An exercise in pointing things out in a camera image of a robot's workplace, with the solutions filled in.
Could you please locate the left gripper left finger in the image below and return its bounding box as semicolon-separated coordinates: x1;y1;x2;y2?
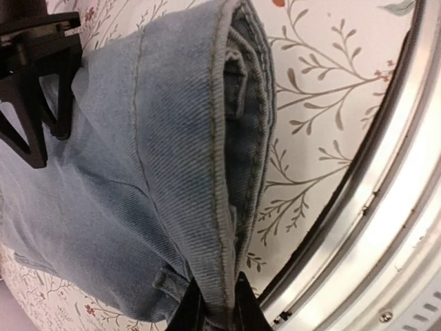
167;279;206;331

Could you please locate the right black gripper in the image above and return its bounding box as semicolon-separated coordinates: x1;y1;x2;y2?
1;1;81;169

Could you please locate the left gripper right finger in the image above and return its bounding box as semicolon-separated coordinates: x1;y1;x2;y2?
234;272;272;331

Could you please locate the blue denim garment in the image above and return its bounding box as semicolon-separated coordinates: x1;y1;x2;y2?
1;1;276;330

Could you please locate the floral patterned table mat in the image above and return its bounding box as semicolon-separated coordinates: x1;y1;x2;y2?
1;1;417;330

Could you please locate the front aluminium rail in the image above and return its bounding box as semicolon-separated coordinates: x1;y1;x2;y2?
262;1;440;330

